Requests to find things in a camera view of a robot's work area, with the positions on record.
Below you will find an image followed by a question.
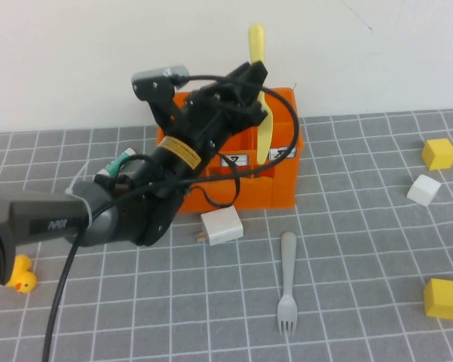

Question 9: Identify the white power adapter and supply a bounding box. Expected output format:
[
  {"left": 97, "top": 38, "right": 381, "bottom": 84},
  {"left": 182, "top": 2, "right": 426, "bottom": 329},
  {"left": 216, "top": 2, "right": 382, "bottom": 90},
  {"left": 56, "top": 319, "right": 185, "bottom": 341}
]
[{"left": 194, "top": 206, "right": 245, "bottom": 247}]

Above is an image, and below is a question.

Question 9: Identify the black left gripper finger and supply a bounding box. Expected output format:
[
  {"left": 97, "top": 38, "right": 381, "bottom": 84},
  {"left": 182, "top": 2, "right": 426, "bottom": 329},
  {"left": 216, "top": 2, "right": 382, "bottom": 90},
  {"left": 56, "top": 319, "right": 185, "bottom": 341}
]
[
  {"left": 244, "top": 104, "right": 269, "bottom": 127},
  {"left": 228, "top": 62, "right": 268, "bottom": 92}
]

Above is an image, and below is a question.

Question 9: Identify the white green glue stick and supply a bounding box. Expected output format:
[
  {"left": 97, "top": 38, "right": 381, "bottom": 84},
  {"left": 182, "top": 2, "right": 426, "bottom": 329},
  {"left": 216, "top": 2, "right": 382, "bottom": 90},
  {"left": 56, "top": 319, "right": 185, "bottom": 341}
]
[{"left": 93, "top": 147, "right": 136, "bottom": 178}]

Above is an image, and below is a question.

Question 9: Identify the yellow cube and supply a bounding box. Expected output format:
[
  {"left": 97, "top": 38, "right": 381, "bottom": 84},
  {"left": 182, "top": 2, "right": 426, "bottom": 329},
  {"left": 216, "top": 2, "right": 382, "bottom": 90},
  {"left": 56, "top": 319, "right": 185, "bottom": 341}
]
[
  {"left": 423, "top": 278, "right": 453, "bottom": 321},
  {"left": 421, "top": 138, "right": 453, "bottom": 172}
]

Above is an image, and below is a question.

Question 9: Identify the grey plastic fork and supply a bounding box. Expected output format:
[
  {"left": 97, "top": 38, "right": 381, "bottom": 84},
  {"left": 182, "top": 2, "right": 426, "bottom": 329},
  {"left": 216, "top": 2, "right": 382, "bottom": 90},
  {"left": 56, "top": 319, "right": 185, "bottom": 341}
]
[{"left": 277, "top": 231, "right": 298, "bottom": 336}]

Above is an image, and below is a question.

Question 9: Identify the yellow plastic knife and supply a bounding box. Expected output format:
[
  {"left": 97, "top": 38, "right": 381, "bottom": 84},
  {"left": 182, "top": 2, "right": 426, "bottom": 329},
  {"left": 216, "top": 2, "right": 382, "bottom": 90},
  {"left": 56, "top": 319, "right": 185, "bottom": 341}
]
[{"left": 247, "top": 23, "right": 274, "bottom": 166}]

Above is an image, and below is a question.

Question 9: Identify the white zip tie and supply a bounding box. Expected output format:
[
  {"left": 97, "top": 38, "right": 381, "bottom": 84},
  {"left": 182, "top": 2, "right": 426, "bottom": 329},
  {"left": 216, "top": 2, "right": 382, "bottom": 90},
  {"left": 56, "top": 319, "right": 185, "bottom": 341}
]
[{"left": 66, "top": 161, "right": 96, "bottom": 237}]

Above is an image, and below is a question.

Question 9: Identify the grey checked tablecloth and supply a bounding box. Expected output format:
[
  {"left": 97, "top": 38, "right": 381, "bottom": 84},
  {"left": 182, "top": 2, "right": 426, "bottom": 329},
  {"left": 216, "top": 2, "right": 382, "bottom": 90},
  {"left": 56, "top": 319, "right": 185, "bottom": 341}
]
[{"left": 0, "top": 108, "right": 453, "bottom": 362}]

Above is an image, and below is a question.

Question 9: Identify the yellow rubber duck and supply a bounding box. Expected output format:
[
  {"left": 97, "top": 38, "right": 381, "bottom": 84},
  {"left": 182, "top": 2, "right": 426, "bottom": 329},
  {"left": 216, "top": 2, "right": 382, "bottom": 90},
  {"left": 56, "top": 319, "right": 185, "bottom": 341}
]
[{"left": 5, "top": 254, "right": 38, "bottom": 295}]

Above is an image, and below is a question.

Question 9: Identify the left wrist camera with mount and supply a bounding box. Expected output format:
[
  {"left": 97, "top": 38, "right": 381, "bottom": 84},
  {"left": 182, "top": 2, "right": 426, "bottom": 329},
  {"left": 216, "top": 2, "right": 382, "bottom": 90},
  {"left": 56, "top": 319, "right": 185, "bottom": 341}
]
[{"left": 130, "top": 65, "right": 191, "bottom": 114}]

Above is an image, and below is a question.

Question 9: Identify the white paper label knife character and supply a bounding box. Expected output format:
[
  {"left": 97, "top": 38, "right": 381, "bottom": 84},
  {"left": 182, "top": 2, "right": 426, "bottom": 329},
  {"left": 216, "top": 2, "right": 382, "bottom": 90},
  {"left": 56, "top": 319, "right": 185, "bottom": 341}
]
[{"left": 269, "top": 146, "right": 298, "bottom": 162}]

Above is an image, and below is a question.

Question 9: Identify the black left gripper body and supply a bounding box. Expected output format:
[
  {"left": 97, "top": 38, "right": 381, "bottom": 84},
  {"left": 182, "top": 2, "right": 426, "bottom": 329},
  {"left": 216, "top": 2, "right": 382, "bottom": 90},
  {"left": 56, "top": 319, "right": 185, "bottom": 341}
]
[{"left": 173, "top": 73, "right": 261, "bottom": 152}]

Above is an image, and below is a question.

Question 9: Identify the short black looped cable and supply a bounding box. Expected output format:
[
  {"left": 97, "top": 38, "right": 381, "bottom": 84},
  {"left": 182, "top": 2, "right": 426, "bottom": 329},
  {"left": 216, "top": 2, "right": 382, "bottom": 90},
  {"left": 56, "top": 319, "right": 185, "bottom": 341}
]
[{"left": 93, "top": 149, "right": 242, "bottom": 208}]

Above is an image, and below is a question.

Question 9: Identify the white cube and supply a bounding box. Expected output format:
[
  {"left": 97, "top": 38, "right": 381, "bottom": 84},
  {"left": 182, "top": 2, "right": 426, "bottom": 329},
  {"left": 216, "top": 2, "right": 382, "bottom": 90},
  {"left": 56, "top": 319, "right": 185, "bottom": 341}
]
[{"left": 406, "top": 173, "right": 442, "bottom": 207}]

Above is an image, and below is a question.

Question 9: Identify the long black camera cable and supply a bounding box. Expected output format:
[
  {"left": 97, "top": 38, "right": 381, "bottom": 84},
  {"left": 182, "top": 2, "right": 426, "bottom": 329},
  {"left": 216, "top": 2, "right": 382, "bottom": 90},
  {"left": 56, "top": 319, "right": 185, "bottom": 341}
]
[{"left": 41, "top": 74, "right": 301, "bottom": 362}]

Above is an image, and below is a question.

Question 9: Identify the white paper label fork character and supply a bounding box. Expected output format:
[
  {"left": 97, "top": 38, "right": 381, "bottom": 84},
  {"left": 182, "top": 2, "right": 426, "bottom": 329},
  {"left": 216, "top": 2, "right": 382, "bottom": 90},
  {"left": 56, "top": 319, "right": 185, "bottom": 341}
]
[{"left": 221, "top": 153, "right": 249, "bottom": 167}]

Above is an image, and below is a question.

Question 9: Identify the orange plastic cutlery holder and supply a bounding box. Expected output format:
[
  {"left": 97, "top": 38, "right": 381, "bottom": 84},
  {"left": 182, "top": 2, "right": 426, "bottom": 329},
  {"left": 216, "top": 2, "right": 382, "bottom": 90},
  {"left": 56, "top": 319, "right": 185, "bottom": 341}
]
[{"left": 156, "top": 87, "right": 306, "bottom": 214}]

